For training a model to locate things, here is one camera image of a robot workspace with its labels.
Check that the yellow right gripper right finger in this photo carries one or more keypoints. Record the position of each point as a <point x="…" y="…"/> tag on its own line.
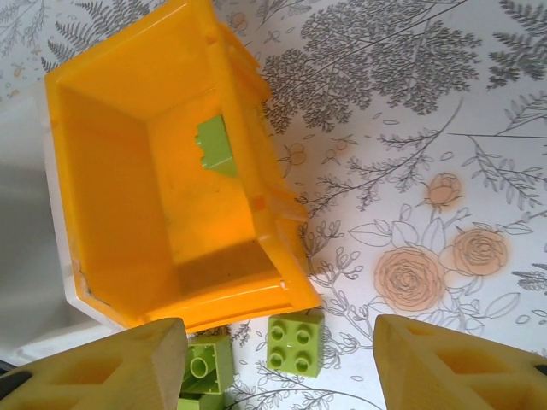
<point x="448" y="371"/>

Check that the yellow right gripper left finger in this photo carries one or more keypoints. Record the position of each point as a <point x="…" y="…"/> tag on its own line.
<point x="85" y="376"/>

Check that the green lego brick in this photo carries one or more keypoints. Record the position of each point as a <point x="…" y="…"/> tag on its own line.
<point x="213" y="363"/>
<point x="201" y="403"/>
<point x="215" y="145"/>
<point x="295" y="346"/>

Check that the white plastic bin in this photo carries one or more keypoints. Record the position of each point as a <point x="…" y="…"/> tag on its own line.
<point x="25" y="256"/>

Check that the yellow plastic bin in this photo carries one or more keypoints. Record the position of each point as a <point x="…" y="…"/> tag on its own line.
<point x="115" y="171"/>

